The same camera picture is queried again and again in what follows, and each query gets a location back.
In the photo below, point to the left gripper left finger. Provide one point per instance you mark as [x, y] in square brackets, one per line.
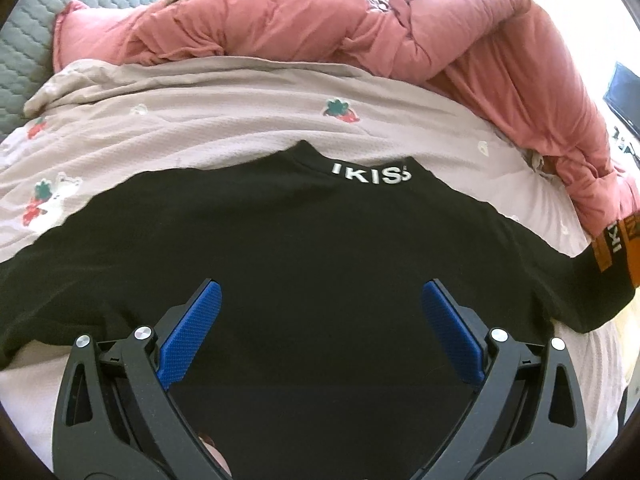
[115, 418]

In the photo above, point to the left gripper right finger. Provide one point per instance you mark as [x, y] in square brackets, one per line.
[525, 419]

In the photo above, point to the black orange IKISS shirt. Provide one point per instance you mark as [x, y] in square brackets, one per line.
[321, 364]

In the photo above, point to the left hand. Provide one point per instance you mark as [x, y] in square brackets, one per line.
[215, 453]

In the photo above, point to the beige strawberry print blanket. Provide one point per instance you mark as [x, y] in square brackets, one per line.
[105, 123]

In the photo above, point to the black monitor screen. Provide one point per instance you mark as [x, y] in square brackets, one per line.
[623, 98]

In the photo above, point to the grey quilted headboard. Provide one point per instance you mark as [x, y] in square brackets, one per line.
[45, 25]

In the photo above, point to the pink quilted comforter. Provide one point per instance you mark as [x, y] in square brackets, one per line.
[504, 59]

